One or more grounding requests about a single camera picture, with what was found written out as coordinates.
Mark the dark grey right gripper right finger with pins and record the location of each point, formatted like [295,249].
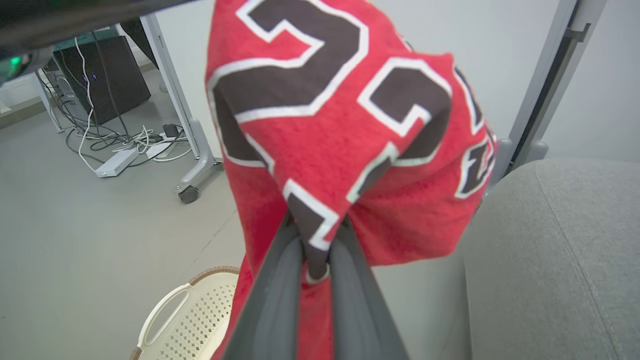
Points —
[357,310]

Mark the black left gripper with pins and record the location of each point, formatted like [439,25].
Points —
[50,20]

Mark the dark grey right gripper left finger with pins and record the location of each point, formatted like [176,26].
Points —
[272,310]

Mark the red basketball jersey number 23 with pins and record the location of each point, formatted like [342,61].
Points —
[320,165]

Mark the perforated cream laundry basket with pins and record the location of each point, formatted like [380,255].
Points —
[200,320]

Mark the black computer tower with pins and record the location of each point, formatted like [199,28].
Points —
[115,80]

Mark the black caster wheel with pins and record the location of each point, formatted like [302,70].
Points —
[189,195]

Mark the long white power strip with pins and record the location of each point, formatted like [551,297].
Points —
[117,162]

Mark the black plug adapter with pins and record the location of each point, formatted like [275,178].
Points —
[171,131]

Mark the small white power strip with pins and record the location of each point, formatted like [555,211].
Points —
[159,150]

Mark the grey fabric sofa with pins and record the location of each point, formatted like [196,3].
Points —
[550,250]

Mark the white table leg frame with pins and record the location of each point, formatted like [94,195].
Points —
[175,85]

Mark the grey metal stand frame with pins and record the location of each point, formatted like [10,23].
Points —
[550,75]

